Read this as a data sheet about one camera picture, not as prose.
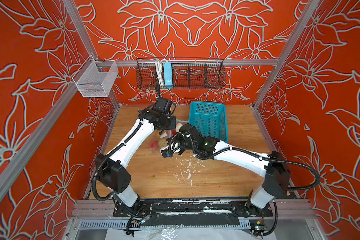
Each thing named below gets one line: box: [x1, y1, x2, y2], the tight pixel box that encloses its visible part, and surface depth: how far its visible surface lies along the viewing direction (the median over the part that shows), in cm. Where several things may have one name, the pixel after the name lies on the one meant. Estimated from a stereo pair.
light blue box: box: [163, 62, 173, 87], surface depth 91 cm
